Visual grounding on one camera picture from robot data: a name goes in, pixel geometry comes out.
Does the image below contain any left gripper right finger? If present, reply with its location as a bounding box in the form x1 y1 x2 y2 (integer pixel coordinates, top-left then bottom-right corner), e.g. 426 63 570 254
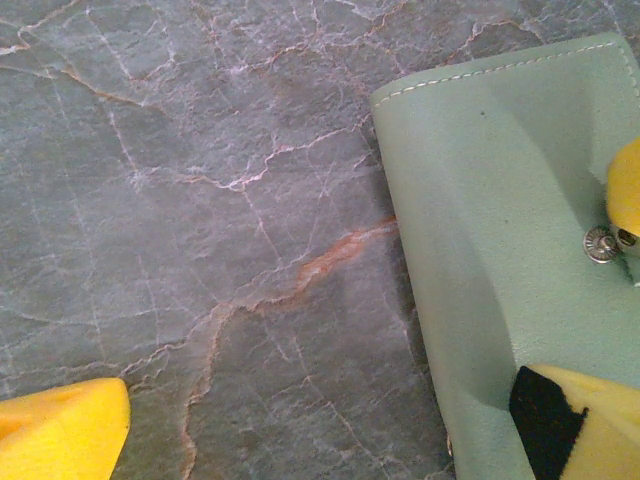
508 363 640 480

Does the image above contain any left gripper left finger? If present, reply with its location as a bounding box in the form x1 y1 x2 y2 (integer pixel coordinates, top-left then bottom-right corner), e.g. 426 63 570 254
0 376 133 480

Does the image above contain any green card holder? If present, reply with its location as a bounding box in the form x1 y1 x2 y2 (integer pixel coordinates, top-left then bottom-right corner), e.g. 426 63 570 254
368 31 640 480

